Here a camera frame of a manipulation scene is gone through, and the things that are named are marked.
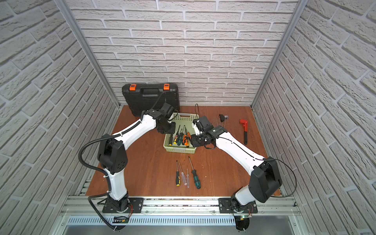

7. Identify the orange handle screwdriver slim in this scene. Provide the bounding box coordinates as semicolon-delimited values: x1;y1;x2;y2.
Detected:
183;127;189;146

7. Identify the black yellow dotted screwdriver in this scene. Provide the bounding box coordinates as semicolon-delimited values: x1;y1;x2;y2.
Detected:
168;134;174;146

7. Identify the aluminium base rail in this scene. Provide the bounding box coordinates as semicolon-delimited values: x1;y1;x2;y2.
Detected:
60;196;301;216

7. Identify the orange black stubby screwdriver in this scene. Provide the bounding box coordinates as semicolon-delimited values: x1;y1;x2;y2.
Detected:
182;135;187;145

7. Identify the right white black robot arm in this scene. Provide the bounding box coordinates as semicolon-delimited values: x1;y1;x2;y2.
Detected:
192;116;282;213

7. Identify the black mounting plate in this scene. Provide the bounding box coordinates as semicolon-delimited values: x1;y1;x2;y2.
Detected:
218;197;258;214
102;197;144;213

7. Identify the black plastic tool case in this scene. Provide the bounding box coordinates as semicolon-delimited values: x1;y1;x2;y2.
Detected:
121;83;180;117

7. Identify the clear handle screwdriver small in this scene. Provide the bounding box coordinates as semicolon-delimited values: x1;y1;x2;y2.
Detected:
186;168;190;188

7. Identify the red pipe wrench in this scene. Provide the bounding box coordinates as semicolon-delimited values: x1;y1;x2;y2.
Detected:
240;119;248;145

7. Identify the light green plastic bin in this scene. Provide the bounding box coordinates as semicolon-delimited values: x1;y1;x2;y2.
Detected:
163;112;198;154

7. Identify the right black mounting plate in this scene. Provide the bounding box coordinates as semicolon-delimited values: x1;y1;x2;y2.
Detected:
218;197;258;214

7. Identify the small black metal clamp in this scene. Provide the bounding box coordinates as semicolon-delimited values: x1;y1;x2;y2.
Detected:
219;114;229;122

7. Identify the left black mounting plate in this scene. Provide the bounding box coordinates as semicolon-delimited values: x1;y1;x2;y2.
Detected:
102;197;144;213

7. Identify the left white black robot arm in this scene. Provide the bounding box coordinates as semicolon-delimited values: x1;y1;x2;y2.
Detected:
98;103;176;212

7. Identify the left black corrugated cable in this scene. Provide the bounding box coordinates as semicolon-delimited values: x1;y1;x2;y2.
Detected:
78;92;166;231

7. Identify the green black large screwdriver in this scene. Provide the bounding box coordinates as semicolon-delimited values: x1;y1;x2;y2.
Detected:
189;157;201;189

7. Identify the clear handle screwdriver large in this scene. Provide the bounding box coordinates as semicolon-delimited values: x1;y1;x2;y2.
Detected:
178;162;188;186

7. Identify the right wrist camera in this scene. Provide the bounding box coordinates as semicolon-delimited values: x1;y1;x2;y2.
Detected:
192;123;201;135

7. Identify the yellow black short screwdriver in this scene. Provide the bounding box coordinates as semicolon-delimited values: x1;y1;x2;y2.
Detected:
175;161;181;187

